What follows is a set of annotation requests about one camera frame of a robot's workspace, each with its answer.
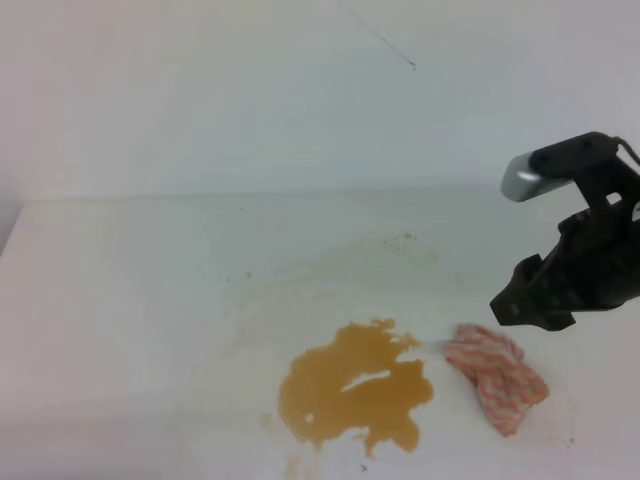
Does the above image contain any pink white striped rag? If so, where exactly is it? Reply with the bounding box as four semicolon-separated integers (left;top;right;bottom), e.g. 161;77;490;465
441;324;550;437

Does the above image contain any brown coffee spill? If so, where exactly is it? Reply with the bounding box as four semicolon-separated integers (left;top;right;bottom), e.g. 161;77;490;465
258;318;434;459

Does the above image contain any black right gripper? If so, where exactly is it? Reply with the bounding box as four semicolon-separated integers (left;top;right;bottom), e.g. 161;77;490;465
490;164;639;331

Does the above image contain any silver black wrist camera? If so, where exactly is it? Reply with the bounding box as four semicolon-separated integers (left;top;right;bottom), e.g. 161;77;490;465
500;132;639;203

